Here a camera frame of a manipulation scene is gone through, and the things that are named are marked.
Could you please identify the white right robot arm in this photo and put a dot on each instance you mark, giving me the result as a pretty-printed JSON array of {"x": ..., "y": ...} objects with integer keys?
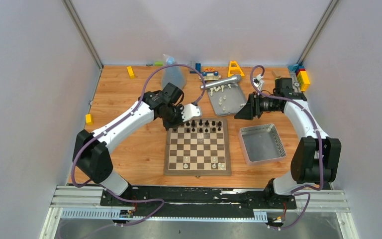
[{"x": 317, "y": 155}]

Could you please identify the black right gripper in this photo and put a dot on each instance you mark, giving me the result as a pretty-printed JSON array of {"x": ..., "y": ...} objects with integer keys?
[{"x": 251, "y": 108}]

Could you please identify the blue white toy car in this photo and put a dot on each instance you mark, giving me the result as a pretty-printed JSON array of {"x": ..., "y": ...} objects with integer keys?
[{"x": 210, "y": 74}]

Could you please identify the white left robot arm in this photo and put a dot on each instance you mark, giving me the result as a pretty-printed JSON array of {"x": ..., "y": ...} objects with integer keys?
[{"x": 93, "y": 149}]

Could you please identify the clear blue plastic bag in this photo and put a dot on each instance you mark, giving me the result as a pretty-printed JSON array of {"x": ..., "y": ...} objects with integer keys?
[{"x": 173, "y": 75}]

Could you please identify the silver metal cylinder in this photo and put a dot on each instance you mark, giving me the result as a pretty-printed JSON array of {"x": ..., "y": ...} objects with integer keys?
[{"x": 225, "y": 81}]

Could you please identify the blue grey lego block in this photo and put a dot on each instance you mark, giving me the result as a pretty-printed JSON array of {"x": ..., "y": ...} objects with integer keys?
[{"x": 196, "y": 66}]

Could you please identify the yellow block by wall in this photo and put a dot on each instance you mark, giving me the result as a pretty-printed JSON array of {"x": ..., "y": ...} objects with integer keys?
[{"x": 130, "y": 72}]

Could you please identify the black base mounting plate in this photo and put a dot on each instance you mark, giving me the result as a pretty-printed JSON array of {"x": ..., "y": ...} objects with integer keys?
[{"x": 199, "y": 202}]

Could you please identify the stacked coloured duplo blocks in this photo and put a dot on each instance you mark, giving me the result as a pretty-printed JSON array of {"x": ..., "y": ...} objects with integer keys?
[{"x": 301, "y": 76}]

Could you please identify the yellow cube at left edge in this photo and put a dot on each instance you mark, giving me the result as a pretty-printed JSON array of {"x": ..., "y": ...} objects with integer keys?
[{"x": 89, "y": 119}]

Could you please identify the grey tray black pieces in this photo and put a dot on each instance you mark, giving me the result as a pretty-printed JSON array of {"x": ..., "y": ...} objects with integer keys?
[{"x": 261, "y": 144}]

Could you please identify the yellow triangular toy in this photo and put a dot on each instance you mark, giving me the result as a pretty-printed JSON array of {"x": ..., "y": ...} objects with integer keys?
[{"x": 234, "y": 69}]

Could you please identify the wooden chess board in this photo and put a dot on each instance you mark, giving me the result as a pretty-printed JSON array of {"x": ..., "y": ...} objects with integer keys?
[{"x": 198, "y": 151}]

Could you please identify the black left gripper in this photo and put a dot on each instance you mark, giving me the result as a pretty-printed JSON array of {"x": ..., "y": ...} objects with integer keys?
[{"x": 172, "y": 118}]

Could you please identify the grey tray white pieces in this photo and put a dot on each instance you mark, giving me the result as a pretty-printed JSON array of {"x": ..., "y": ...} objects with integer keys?
[{"x": 226, "y": 99}]

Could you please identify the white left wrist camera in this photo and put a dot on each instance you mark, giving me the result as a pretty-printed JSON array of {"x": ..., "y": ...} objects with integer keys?
[{"x": 190, "y": 111}]

